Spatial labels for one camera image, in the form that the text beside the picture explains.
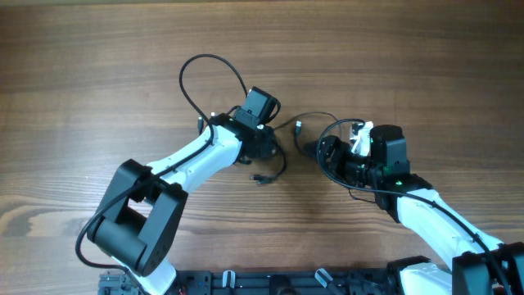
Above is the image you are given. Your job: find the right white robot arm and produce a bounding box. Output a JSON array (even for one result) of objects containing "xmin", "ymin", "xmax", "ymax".
[{"xmin": 304, "ymin": 122, "xmax": 523, "ymax": 294}]

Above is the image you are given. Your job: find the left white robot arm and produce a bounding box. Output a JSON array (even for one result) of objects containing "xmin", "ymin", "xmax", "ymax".
[{"xmin": 80, "ymin": 87, "xmax": 281, "ymax": 294}]

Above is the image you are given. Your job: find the thin black usb cable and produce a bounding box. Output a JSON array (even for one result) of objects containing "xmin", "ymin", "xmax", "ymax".
[{"xmin": 196, "ymin": 111, "xmax": 343, "ymax": 159}]

